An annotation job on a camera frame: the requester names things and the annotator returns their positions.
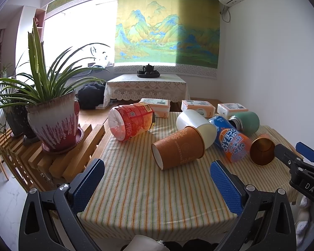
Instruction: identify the right tissue pack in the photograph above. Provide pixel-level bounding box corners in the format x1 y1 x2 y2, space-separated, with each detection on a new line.
217 103 248 120

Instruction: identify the left tissue pack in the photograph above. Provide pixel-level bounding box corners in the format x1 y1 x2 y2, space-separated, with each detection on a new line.
139 98 170 118

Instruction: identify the red white flower pot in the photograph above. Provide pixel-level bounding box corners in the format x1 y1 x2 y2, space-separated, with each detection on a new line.
26 91 84 154

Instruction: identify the green thermos bottle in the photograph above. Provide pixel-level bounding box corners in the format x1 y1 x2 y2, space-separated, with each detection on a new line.
228 111 260 136

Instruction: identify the blue orange drink cup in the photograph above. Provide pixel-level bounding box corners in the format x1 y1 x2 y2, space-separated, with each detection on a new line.
208 116 252 163

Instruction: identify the middle tissue pack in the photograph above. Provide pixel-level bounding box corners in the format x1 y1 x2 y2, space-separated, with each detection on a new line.
181 100 215 118

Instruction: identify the white gloved right hand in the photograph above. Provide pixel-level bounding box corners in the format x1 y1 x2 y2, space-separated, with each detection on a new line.
294 194 314 250

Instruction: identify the landscape painting roller blind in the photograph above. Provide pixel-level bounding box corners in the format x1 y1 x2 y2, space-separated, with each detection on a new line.
115 0 220 79

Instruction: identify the striped tablecloth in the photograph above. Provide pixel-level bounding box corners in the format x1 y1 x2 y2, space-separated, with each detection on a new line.
79 112 298 241

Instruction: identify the tissue pack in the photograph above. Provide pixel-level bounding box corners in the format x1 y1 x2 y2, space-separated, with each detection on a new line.
217 103 248 120
139 98 170 118
181 100 215 118

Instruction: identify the white wall shelf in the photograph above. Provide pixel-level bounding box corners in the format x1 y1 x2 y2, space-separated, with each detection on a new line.
34 9 46 41

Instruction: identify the lace covered side table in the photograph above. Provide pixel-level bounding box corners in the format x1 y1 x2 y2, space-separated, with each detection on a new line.
104 74 190 107

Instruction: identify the red instant noodle cup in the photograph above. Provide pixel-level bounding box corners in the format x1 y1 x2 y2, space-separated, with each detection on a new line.
108 102 155 141

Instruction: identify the brown paper cup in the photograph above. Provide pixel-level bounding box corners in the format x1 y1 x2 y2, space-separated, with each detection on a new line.
151 126 205 170

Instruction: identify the white plastic cup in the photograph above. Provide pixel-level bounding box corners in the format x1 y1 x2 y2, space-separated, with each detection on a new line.
176 109 217 149

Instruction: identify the black bag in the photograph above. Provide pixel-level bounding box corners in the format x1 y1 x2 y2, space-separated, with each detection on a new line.
76 83 105 110

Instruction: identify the dark small plant pot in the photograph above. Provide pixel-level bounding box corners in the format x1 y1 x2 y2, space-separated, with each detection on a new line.
3 105 40 146

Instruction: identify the wooden slat plant stand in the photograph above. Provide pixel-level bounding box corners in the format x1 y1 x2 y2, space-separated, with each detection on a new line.
0 124 106 192

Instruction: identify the green spider plant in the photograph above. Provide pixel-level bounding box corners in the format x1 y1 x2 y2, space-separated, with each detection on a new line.
0 24 107 109

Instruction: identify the copper metal cup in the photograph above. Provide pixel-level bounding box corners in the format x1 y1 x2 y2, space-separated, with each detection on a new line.
250 134 275 166

